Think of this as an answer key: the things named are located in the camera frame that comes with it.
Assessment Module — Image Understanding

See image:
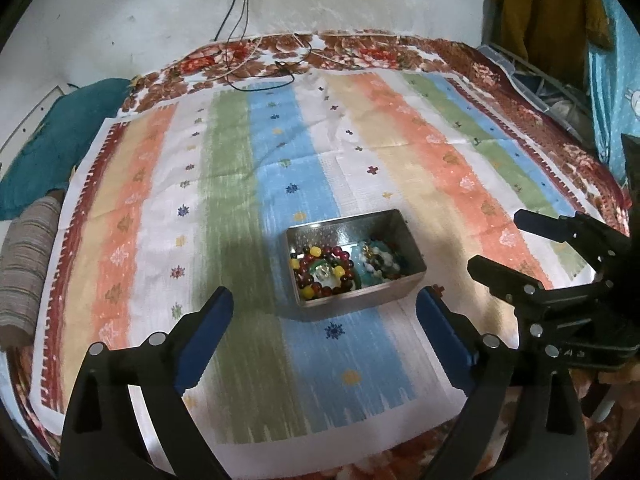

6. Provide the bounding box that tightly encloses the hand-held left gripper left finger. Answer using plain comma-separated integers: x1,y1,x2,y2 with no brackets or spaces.
60,286,235,480

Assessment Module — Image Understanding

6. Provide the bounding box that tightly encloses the green bangle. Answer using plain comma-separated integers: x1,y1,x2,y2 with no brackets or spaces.
352,240,410,289

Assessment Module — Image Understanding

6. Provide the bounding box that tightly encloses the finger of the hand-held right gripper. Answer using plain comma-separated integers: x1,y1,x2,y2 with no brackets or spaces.
513,208,632,273
466,254,553,313

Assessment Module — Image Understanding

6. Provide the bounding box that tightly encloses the striped colourful cloth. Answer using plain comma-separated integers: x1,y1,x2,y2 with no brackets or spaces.
31,67,601,476

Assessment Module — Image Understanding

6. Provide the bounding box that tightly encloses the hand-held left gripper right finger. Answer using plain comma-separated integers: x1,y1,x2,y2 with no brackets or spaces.
416,286,593,480

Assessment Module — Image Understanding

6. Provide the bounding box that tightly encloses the pale stone bracelet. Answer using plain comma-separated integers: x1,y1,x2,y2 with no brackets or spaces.
357,241,407,281

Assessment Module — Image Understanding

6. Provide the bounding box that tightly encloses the dark multicoloured bead bracelet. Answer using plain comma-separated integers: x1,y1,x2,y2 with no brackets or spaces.
304,254,347,285

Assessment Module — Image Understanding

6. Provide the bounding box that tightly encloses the yellow hanging cloth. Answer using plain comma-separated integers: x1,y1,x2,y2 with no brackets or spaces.
487,0,615,70

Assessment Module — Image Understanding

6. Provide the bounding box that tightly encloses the brown striped pillow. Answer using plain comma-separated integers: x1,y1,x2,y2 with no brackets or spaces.
0,195,65,350

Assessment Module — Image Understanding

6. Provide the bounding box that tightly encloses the teal cloth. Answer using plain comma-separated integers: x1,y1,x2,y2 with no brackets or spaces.
0,77,135,221

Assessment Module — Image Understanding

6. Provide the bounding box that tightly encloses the blue printed cloth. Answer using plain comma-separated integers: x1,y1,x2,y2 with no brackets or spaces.
586,0,640,188

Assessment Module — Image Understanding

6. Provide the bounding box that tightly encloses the red and yellow bead bracelet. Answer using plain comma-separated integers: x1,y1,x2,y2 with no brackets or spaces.
289,244,360,302

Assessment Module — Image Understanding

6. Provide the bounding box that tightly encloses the metal tin box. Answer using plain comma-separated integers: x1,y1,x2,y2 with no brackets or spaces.
284,208,429,310

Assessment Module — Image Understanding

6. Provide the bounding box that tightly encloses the white cable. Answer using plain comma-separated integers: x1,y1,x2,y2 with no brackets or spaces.
220,34,313,78

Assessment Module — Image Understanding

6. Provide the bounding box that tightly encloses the wire rack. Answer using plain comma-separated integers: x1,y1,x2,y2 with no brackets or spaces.
476,42,603,138

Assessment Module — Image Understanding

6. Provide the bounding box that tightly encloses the black cable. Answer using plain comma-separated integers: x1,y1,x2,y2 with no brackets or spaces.
214,0,315,92

